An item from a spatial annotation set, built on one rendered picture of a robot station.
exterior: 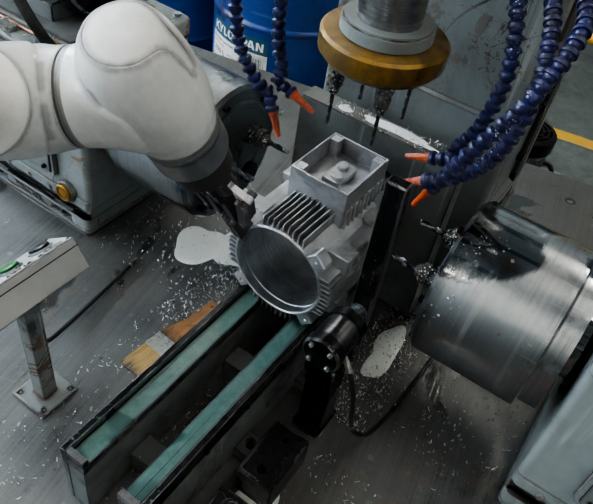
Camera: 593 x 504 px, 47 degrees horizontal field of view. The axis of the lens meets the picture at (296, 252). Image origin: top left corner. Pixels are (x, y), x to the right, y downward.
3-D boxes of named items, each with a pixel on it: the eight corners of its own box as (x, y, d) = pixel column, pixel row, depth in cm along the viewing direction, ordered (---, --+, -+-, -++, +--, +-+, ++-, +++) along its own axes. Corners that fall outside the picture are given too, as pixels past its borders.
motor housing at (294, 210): (294, 223, 124) (309, 137, 111) (382, 274, 118) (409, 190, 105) (223, 282, 112) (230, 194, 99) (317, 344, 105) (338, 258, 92)
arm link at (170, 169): (168, 74, 74) (186, 104, 80) (118, 139, 72) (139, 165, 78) (234, 108, 71) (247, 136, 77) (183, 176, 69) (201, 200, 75)
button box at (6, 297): (65, 267, 99) (47, 236, 97) (91, 266, 94) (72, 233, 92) (-38, 338, 88) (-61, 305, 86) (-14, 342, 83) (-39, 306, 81)
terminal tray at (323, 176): (326, 167, 112) (333, 130, 107) (381, 196, 109) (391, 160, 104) (283, 201, 105) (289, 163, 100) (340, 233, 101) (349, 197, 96)
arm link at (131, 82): (226, 76, 73) (111, 85, 75) (178, -30, 58) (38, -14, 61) (220, 166, 69) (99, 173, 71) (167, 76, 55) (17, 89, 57)
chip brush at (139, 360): (207, 298, 125) (207, 295, 124) (226, 313, 123) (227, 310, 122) (119, 363, 112) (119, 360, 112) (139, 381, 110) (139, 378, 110)
